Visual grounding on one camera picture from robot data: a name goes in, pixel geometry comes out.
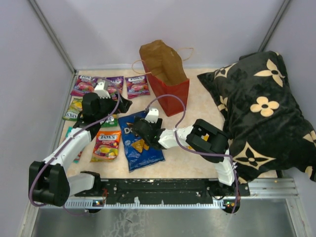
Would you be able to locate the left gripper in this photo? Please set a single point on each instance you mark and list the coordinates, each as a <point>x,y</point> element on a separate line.
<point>123,106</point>

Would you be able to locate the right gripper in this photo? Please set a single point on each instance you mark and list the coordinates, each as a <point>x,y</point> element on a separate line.
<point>156,126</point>

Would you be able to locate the green Fox's spring tea packet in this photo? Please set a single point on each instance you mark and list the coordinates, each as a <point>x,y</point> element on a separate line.
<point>112,121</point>

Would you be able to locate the purple Fox's packet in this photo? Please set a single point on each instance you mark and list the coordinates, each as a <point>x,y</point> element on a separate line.
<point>137,86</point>
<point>115,85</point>

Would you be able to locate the blue snack packet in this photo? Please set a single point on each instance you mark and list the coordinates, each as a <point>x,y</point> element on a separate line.
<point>137,153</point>

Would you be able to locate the purple snack packet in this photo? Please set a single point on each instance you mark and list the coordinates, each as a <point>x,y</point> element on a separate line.
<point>84,85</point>

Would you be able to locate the orange Fox's fruits packet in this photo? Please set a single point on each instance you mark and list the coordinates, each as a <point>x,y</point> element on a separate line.
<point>106,146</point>

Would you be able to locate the red paper bag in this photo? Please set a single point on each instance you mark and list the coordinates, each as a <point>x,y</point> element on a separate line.
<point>164,69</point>

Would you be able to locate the yellow snack bar packet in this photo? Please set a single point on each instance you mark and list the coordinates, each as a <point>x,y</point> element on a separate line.
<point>205,137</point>

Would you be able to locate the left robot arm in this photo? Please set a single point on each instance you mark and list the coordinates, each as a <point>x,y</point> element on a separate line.
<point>48,182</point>

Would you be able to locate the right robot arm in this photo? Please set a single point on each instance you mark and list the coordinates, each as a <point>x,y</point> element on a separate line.
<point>201,138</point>

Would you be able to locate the black floral blanket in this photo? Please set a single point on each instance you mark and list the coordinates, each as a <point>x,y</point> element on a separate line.
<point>263,119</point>

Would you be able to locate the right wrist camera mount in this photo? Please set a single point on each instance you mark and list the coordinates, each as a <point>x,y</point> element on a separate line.
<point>152,115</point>

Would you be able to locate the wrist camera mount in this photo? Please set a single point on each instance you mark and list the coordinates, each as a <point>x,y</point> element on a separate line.
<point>101,90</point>
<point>152,115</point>

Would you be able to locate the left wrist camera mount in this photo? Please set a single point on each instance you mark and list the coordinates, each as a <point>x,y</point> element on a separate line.
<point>101,90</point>

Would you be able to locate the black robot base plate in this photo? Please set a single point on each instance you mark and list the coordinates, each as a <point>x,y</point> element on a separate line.
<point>157,191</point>

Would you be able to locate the aluminium frame rail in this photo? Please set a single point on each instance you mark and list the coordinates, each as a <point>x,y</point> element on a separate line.
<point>257,189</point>

